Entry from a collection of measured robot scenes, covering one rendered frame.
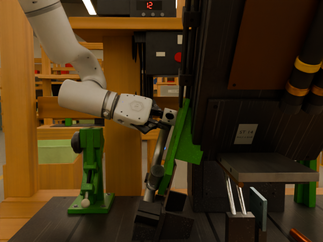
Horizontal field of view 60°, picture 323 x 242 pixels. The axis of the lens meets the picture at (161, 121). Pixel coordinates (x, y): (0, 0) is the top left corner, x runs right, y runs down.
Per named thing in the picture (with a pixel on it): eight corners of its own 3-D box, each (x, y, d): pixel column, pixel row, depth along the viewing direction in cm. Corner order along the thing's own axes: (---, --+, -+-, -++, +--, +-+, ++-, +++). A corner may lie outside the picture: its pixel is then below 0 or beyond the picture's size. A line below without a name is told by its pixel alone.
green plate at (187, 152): (195, 184, 72) (218, 106, 70) (164, 176, 72) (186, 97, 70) (189, 172, 84) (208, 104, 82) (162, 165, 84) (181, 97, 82)
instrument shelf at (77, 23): (336, 30, 95) (337, 18, 94) (68, 29, 93) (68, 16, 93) (298, 43, 120) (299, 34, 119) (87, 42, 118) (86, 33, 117)
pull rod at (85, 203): (89, 209, 86) (88, 191, 85) (80, 209, 86) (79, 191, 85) (93, 202, 91) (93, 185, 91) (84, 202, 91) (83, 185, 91)
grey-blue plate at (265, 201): (267, 258, 65) (269, 200, 64) (259, 258, 65) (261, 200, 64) (253, 237, 75) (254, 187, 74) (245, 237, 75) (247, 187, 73)
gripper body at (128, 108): (108, 110, 77) (147, 121, 77) (118, 85, 83) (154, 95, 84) (106, 126, 83) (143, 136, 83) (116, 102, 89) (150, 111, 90)
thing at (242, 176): (318, 187, 55) (319, 172, 55) (237, 187, 55) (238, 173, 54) (251, 149, 94) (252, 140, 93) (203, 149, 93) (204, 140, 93)
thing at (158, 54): (195, 75, 96) (195, 30, 95) (145, 74, 96) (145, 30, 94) (190, 77, 109) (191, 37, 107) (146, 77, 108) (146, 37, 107)
